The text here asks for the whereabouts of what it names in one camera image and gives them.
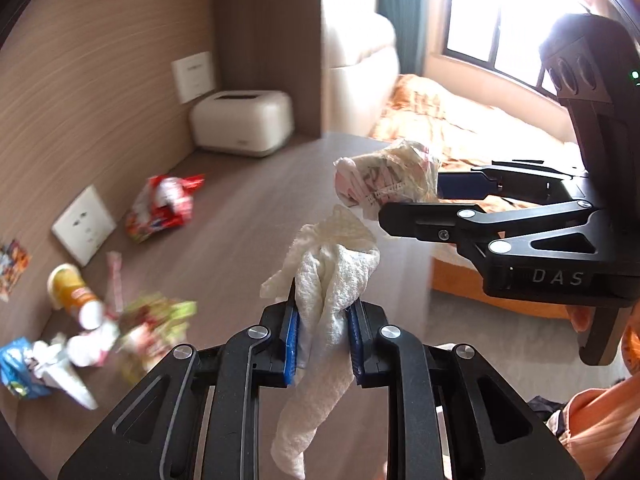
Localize white plastic cone wrapper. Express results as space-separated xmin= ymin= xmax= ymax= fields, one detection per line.
xmin=30 ymin=337 xmax=98 ymax=411

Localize lower white wall socket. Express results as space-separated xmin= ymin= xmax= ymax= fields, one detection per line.
xmin=51 ymin=184 xmax=116 ymax=266

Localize orange bed cover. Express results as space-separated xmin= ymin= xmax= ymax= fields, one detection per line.
xmin=368 ymin=75 xmax=582 ymax=320

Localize red green wrapper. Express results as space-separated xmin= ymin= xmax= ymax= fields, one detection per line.
xmin=116 ymin=292 xmax=198 ymax=385

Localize teal curtain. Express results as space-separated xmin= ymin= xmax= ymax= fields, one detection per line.
xmin=378 ymin=0 xmax=427 ymax=74

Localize white wall socket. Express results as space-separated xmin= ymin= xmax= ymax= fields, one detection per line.
xmin=51 ymin=184 xmax=116 ymax=266
xmin=171 ymin=51 xmax=215 ymax=104

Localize red white snack bag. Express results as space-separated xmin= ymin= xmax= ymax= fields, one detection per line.
xmin=125 ymin=174 xmax=205 ymax=243

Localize white tissue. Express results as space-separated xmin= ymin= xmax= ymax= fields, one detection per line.
xmin=260 ymin=205 xmax=380 ymax=479

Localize yellow paper cup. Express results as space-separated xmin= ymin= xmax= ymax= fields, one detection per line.
xmin=47 ymin=263 xmax=105 ymax=330

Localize window with dark frame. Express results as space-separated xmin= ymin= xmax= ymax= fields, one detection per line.
xmin=442 ymin=0 xmax=597 ymax=100

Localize person leg pink trousers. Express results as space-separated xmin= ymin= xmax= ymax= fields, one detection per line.
xmin=546 ymin=303 xmax=640 ymax=480

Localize pink floral tissue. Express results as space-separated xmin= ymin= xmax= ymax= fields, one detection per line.
xmin=334 ymin=139 xmax=442 ymax=220

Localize colourful wall stickers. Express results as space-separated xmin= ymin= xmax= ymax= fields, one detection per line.
xmin=0 ymin=240 xmax=30 ymax=302

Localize cream padded headboard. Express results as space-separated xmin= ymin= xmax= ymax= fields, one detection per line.
xmin=322 ymin=12 xmax=399 ymax=136

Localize blue crumpled snack bag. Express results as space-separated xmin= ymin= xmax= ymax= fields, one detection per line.
xmin=0 ymin=337 xmax=51 ymax=400

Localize upper white wall socket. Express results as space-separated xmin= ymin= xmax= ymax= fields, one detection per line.
xmin=171 ymin=51 xmax=215 ymax=104

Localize white toaster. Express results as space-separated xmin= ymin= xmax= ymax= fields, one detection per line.
xmin=189 ymin=90 xmax=295 ymax=157

